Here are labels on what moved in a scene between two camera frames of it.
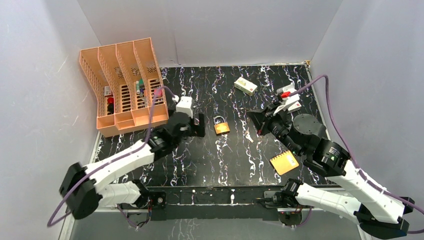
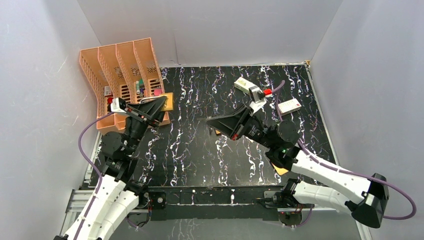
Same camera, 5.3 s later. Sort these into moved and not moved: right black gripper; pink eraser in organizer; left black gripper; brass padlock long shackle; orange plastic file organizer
Moved: brass padlock long shackle; right black gripper; left black gripper
Not moved: orange plastic file organizer; pink eraser in organizer
